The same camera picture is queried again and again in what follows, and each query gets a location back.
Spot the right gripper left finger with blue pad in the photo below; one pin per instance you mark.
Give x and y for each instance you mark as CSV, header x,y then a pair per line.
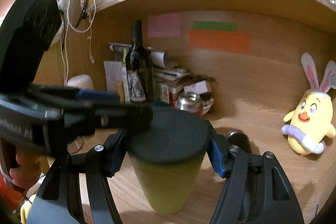
x,y
58,199

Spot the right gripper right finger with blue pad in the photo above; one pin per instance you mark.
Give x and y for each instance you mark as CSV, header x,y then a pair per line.
x,y
256,188

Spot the green thermos cup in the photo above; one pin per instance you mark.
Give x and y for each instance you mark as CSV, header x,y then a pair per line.
x,y
167,157

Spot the left hand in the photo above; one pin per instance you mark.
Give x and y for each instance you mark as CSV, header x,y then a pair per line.
x,y
30,168

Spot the black thermos bottle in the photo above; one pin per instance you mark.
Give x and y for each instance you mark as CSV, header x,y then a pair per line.
x,y
239,139

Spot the white roll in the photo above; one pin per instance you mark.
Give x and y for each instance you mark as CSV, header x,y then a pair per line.
x,y
81,82

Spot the yellow chick bunny plush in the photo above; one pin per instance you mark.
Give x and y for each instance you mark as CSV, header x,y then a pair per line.
x,y
306,126

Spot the steel bowl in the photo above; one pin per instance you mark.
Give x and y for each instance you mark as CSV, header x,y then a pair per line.
x,y
207,106

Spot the red thermos steel top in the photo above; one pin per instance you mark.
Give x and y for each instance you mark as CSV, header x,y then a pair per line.
x,y
190,102

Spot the dark wine bottle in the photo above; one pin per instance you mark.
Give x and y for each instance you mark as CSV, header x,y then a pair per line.
x,y
139,68

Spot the small white carton box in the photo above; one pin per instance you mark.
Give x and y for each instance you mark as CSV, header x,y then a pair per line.
x,y
200,87

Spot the orange sticky note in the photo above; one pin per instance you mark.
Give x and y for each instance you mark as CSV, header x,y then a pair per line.
x,y
233,42

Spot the pink sticky note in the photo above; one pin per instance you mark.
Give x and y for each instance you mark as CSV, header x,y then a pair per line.
x,y
164,26

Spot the green sticky note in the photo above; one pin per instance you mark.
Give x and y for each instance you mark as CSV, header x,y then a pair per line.
x,y
214,25

